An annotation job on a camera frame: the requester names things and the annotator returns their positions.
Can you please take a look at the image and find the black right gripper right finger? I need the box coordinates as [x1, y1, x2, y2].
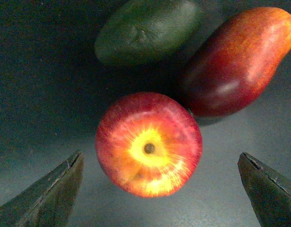
[238, 152, 291, 227]

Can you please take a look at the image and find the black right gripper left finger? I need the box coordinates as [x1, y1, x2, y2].
[0, 150, 84, 227]

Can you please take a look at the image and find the red yellow apple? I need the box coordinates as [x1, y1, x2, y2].
[95, 92, 203, 198]

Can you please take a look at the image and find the red mango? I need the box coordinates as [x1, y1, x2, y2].
[179, 7, 291, 118]

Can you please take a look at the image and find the green avocado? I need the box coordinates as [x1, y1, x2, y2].
[95, 0, 204, 66]

